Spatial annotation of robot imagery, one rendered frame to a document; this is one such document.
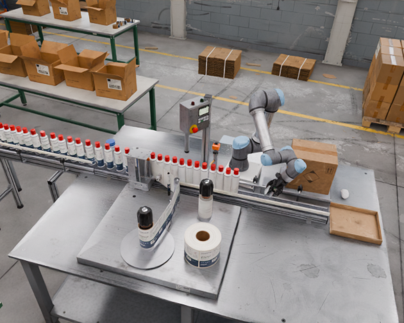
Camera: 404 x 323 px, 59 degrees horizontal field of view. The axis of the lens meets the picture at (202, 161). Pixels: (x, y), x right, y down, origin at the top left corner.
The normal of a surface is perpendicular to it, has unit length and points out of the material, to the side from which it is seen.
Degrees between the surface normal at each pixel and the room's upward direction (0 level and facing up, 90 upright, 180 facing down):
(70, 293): 0
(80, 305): 0
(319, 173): 90
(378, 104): 85
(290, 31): 90
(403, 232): 0
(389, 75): 90
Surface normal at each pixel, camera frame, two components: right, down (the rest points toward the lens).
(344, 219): 0.04, -0.80
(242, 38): -0.37, 0.55
